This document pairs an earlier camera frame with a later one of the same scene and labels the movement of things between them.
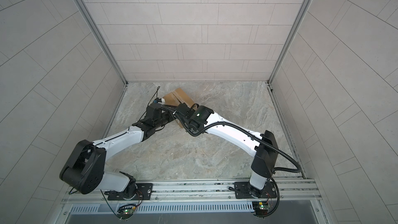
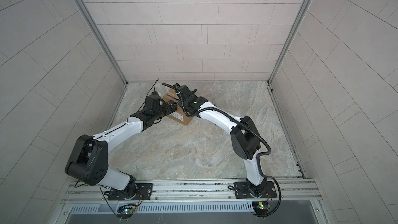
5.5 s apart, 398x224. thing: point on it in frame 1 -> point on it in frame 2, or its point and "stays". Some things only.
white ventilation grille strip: [170, 207] stays
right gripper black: [187, 123] -> [185, 108]
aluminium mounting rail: [195, 191] stays
